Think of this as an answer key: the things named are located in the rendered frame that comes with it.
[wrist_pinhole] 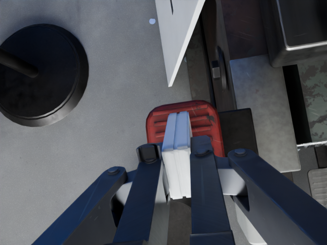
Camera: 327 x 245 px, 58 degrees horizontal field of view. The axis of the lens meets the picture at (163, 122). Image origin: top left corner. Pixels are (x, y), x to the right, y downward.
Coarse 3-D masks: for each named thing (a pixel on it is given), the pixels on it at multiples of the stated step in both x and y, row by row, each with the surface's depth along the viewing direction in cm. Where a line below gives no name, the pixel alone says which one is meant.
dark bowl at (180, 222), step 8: (176, 200) 96; (184, 200) 95; (176, 208) 97; (184, 208) 96; (176, 216) 96; (184, 216) 96; (168, 224) 96; (176, 224) 96; (184, 224) 96; (168, 232) 96; (176, 232) 96; (184, 232) 96; (168, 240) 96; (176, 240) 96; (184, 240) 95
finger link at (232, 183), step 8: (200, 136) 18; (192, 144) 17; (200, 144) 17; (208, 144) 17; (216, 160) 15; (224, 160) 15; (224, 168) 14; (232, 168) 14; (224, 176) 14; (232, 176) 14; (224, 184) 14; (232, 184) 14; (240, 184) 14; (224, 192) 14; (232, 192) 14; (240, 192) 14
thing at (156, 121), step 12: (156, 108) 24; (168, 108) 24; (180, 108) 23; (192, 108) 23; (204, 108) 23; (156, 120) 24; (192, 120) 23; (204, 120) 23; (216, 120) 23; (156, 132) 24; (192, 132) 23; (204, 132) 23; (216, 132) 23; (216, 144) 23
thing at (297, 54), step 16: (272, 0) 30; (288, 0) 29; (304, 0) 29; (320, 0) 29; (272, 16) 31; (288, 16) 29; (304, 16) 29; (320, 16) 28; (272, 32) 32; (288, 32) 29; (304, 32) 28; (320, 32) 28; (272, 48) 32; (288, 48) 29; (304, 48) 29; (320, 48) 29; (272, 64) 34; (288, 64) 33
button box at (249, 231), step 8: (200, 16) 78; (200, 24) 77; (208, 64) 74; (208, 72) 73; (240, 216) 40; (240, 224) 42; (248, 224) 35; (248, 232) 35; (256, 232) 34; (248, 240) 35; (256, 240) 34
